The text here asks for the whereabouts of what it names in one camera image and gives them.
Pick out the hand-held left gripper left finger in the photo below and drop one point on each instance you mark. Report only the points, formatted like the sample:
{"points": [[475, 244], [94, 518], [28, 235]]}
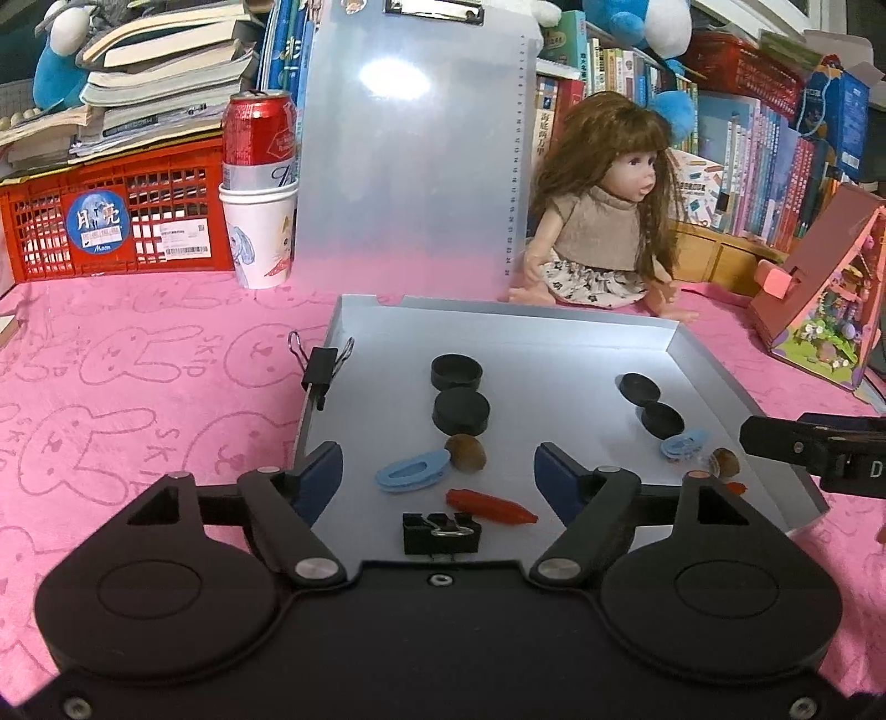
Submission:
{"points": [[320, 481]]}

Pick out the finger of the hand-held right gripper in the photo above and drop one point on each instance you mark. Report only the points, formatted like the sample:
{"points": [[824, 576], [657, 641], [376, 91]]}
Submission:
{"points": [[782, 436], [844, 418]]}

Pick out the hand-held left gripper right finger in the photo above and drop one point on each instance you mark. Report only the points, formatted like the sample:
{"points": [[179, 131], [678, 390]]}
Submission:
{"points": [[557, 481]]}

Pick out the brown walnut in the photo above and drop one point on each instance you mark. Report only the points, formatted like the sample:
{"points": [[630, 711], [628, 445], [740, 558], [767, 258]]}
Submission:
{"points": [[469, 453], [727, 460]]}

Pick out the orange toy carrot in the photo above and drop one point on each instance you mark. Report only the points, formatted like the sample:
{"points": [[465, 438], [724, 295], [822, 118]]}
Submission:
{"points": [[736, 487], [491, 507]]}

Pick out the clear plastic dome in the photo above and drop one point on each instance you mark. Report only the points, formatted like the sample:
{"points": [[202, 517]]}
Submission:
{"points": [[704, 462]]}

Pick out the blue hair clip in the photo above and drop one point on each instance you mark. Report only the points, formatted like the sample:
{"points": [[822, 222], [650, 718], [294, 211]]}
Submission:
{"points": [[685, 443], [408, 474]]}

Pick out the black binder clip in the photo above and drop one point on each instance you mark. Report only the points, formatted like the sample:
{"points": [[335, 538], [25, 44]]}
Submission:
{"points": [[422, 536], [320, 367]]}

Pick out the grey cardboard box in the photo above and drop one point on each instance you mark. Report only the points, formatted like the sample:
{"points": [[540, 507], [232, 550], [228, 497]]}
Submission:
{"points": [[554, 360]]}

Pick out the black hollow round cap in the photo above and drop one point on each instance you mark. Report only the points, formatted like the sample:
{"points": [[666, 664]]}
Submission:
{"points": [[455, 374]]}

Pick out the pink triangular toy house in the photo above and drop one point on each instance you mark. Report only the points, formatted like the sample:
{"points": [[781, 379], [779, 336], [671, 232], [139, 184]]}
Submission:
{"points": [[824, 304]]}

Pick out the wooden shelf box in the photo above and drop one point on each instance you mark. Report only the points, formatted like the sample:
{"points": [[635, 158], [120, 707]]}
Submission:
{"points": [[727, 259]]}

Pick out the pink rabbit print blanket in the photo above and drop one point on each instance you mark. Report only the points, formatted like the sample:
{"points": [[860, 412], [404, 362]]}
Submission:
{"points": [[138, 388]]}

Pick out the white paper cup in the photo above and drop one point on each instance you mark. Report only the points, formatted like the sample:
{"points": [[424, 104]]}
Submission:
{"points": [[259, 235]]}

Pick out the brown haired doll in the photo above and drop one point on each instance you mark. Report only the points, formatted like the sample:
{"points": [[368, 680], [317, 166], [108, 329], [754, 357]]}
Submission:
{"points": [[595, 221]]}

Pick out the white printed carton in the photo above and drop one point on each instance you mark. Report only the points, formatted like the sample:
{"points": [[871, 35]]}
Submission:
{"points": [[699, 187]]}

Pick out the row of upright books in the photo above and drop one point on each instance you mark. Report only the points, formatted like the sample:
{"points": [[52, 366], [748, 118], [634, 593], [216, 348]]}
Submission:
{"points": [[754, 166]]}

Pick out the blue printed box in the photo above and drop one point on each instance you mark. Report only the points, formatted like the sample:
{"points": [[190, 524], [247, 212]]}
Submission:
{"points": [[834, 111]]}

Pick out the translucent plastic clipboard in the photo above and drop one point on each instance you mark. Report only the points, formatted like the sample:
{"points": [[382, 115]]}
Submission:
{"points": [[415, 173]]}

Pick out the red drink can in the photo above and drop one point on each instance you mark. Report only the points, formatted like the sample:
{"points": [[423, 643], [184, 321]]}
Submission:
{"points": [[259, 131]]}

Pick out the red mesh basket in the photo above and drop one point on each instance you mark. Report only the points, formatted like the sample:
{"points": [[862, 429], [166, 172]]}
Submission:
{"points": [[747, 69]]}

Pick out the red plastic basket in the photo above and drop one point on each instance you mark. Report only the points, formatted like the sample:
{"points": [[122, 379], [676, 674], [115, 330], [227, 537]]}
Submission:
{"points": [[41, 235]]}

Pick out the stack of books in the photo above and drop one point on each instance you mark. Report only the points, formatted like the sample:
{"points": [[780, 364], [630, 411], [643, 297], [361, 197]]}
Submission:
{"points": [[159, 83]]}

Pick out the blue and white plush toy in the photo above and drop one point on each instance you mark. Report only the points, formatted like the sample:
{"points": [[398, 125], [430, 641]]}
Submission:
{"points": [[637, 24]]}

